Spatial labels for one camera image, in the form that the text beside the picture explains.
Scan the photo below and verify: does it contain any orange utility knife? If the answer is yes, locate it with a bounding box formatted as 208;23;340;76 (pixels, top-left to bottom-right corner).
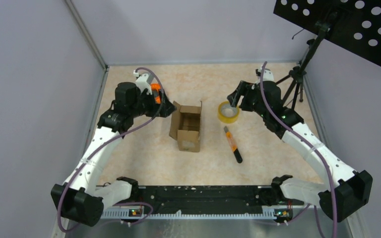
224;126;243;164

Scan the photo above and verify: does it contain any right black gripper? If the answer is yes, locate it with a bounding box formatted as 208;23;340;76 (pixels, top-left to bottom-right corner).
227;81;268;119

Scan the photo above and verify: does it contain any grey slotted cable duct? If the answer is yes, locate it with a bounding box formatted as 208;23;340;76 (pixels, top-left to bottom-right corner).
101;208;288;220

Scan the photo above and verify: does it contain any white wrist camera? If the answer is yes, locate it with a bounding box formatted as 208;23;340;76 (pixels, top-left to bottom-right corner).
133;69;154;95
255;68;274;82

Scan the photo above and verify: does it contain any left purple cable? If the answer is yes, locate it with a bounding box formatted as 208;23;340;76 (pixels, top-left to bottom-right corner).
57;67;165;234

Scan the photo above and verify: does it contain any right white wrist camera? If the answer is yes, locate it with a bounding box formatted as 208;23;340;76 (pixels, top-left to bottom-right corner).
255;68;274;82

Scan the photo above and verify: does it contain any aluminium frame rail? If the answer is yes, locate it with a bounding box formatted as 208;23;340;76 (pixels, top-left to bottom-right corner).
63;0;108;72

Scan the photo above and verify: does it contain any black perforated stand tray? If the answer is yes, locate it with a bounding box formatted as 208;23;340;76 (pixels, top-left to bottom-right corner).
273;0;381;67

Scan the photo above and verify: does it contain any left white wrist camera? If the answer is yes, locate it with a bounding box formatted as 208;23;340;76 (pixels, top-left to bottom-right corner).
133;69;154;95

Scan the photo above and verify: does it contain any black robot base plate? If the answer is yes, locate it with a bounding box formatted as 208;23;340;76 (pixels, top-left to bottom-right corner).
125;185;304;215

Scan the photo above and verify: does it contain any brown cardboard express box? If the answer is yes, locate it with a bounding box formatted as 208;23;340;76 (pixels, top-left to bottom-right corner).
169;101;202;153

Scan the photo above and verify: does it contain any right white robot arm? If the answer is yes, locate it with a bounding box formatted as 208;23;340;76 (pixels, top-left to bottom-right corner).
227;81;373;222

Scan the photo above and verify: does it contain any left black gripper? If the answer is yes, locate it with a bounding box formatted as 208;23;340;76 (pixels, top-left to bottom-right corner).
129;88;176;118

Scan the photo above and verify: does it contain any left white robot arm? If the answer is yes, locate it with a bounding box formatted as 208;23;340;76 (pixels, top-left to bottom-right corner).
51;81;176;233

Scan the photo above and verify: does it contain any black tripod stand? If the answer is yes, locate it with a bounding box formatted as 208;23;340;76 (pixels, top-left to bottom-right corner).
277;12;339;109

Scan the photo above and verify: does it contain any yellow adhesive tape roll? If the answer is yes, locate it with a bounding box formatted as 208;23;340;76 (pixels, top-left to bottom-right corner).
217;101;240;124

